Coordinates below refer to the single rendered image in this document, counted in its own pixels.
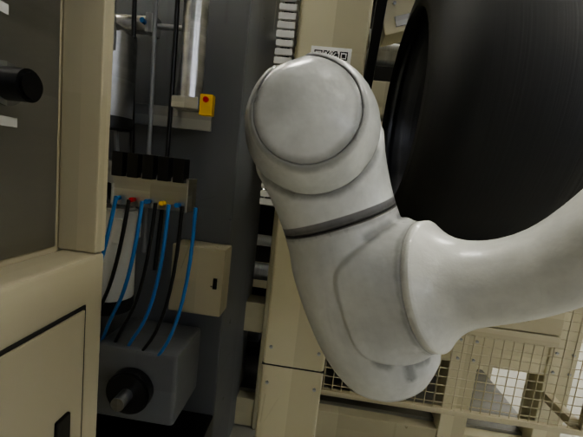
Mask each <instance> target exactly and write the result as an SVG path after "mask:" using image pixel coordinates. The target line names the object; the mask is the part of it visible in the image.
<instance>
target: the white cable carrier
mask: <svg viewBox="0 0 583 437"><path fill-rule="evenodd" d="M280 2H281V3H280V4H279V10H280V12H279V13H278V19H279V21H278V25H277V28H278V29H277V32H276V37H277V38H278V39H276V46H277V48H275V53H274V54H275V56H274V60H273V63H274V64H275V65H273V66H276V65H280V64H282V63H285V62H289V61H290V60H293V59H294V55H295V47H296V45H297V40H296V39H297V35H298V32H297V30H298V19H299V15H298V14H299V13H300V4H301V0H280ZM282 20H283V21H282ZM260 196H262V197H264V198H260V199H259V203H260V204H261V205H273V203H272V200H271V198H270V196H269V194H268V192H267V190H266V189H265V190H261V191H260Z"/></svg>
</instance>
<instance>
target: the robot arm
mask: <svg viewBox="0 0 583 437"><path fill-rule="evenodd" d="M245 132H246V144H247V147H248V150H249V153H250V155H251V157H252V160H253V162H254V163H255V165H256V171H257V174H258V176H259V177H260V179H261V181H262V182H263V184H264V186H265V189H266V190H267V192H268V194H269V196H270V198H271V200H272V203H273V205H274V207H275V210H276V212H277V214H278V218H279V220H280V223H281V225H282V228H283V231H284V234H285V238H286V242H287V245H288V249H289V252H290V257H291V269H292V273H293V276H294V279H295V283H296V286H297V289H298V294H299V296H300V299H301V302H302V304H303V307H304V310H305V314H306V316H307V318H308V321H309V323H310V326H311V329H312V331H313V334H314V336H315V337H316V340H317V342H318V345H319V347H320V348H321V350H322V352H323V354H324V356H325V358H326V360H327V361H328V363H329V364H330V365H331V367H332V368H333V370H334V371H335V372H336V374H337V375H338V376H339V378H340V379H341V380H342V381H343V382H344V383H345V384H346V385H347V386H348V387H349V388H350V389H351V390H353V391H354V392H355V393H357V394H359V395H361V396H363V397H365V398H368V399H372V400H375V401H384V402H394V401H403V400H406V399H409V398H410V397H413V396H415V395H418V394H419V393H421V392H422V391H423V390H424V389H425V388H426V387H427V386H428V385H429V383H430V381H431V380H432V378H433V377H434V375H435V374H436V371H437V370H438V367H439V365H440V362H441V355H444V354H447V353H448V352H449V351H450V350H452V348H453V347H454V345H455V343H456V342H457V341H458V340H459V339H460V338H461V337H462V336H463V335H465V334H467V333H468V332H470V331H472V330H475V329H482V328H487V327H493V326H499V325H506V324H512V323H522V322H527V321H532V320H536V319H541V318H546V317H550V316H555V315H559V314H562V313H565V312H568V311H572V310H577V309H579V308H581V307H583V189H582V190H581V191H579V192H578V193H577V194H576V195H575V196H574V197H572V198H571V199H570V200H569V201H567V202H566V203H565V204H564V205H563V206H562V207H561V208H559V209H558V210H557V211H555V212H554V213H552V214H551V215H550V216H548V217H547V218H545V219H543V220H542V221H541V222H539V223H538V224H536V225H533V226H531V227H529V228H528V229H526V230H524V231H521V232H517V233H515V234H513V235H510V236H506V237H503V238H497V239H490V240H479V241H477V240H463V239H459V238H454V237H452V236H450V235H448V234H447V233H446V232H444V231H443V230H442V229H441V228H440V227H438V226H437V225H436V224H435V223H433V222H432V221H428V220H424V221H415V220H413V219H411V218H402V217H401V216H400V213H399V211H398V208H397V205H396V201H395V197H394V194H393V191H392V187H391V183H390V176H389V170H388V166H387V160H386V152H385V142H384V130H383V127H382V125H381V118H380V112H379V107H378V105H377V100H376V98H375V96H374V94H373V92H372V90H371V89H370V86H369V84H368V82H367V81H366V80H365V79H364V78H363V77H362V75H361V74H360V73H359V72H358V71H357V70H356V69H355V68H353V67H352V66H351V65H350V64H349V63H348V62H345V61H343V60H342V59H340V58H337V57H335V56H333V55H328V54H325V53H319V52H311V53H308V54H306V55H304V56H301V57H299V58H296V59H293V60H290V61H289V62H285V63H282V64H280V65H276V66H272V67H270V68H269V69H267V70H266V72H265V73H264V74H262V76H261V77H260V78H259V80H258V81H257V83H256V85H255V86H254V88H253V90H252V92H251V95H250V97H249V100H248V102H247V105H246V114H245Z"/></svg>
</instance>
